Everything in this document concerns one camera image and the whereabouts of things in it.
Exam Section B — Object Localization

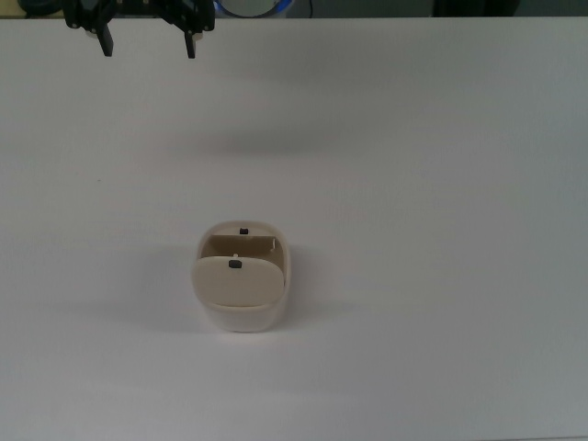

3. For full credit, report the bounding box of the cream trash can lid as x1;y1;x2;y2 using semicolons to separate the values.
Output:
189;254;287;309

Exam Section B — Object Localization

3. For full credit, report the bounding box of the small white trash can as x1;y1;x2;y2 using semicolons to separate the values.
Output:
189;220;293;334

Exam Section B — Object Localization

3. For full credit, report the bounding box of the black round object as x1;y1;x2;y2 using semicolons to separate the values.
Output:
17;0;65;11

